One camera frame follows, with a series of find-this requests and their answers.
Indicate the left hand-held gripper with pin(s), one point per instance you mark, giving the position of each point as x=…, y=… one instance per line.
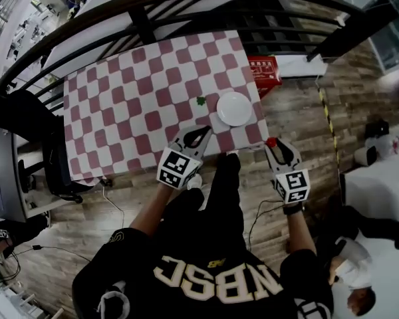
x=176, y=169

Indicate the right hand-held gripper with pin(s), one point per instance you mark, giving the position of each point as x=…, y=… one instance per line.
x=294, y=186

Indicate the small red fruit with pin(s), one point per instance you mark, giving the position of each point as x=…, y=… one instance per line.
x=271, y=142

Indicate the white round plate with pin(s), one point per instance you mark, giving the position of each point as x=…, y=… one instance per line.
x=234, y=109

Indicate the person's left forearm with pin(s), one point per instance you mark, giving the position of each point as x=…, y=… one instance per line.
x=151, y=211

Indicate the person's right forearm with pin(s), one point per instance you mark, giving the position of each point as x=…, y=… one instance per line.
x=301, y=234

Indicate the person's right white shoe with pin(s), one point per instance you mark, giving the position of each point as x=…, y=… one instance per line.
x=232, y=152

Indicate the person's white shoe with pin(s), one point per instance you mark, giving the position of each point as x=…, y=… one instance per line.
x=195, y=182
x=232, y=152

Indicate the small green leaf piece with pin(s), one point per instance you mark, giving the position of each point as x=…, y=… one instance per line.
x=201, y=101

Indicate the person's left white shoe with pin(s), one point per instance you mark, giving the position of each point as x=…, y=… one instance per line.
x=195, y=182

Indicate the black wristwatch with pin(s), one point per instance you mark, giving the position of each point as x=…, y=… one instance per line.
x=292, y=208

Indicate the yellow black floor tape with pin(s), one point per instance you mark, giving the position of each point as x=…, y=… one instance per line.
x=329, y=121

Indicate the person's black trousers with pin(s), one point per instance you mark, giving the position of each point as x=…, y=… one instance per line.
x=226, y=194

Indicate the red checkered cloth table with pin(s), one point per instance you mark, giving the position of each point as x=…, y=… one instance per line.
x=136, y=111

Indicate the red box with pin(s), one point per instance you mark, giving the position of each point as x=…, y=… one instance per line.
x=266, y=75

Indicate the black bag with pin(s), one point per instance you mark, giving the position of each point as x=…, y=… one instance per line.
x=377, y=129

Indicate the white table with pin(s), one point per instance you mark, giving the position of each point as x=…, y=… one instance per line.
x=379, y=191

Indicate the dark metal railing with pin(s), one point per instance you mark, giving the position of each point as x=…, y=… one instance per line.
x=126, y=2

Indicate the person's black printed shirt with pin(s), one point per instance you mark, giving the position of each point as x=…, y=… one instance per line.
x=186, y=297

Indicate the black office chair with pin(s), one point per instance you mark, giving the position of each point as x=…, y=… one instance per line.
x=23, y=111

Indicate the grey desk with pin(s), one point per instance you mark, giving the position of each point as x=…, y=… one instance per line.
x=0, y=171

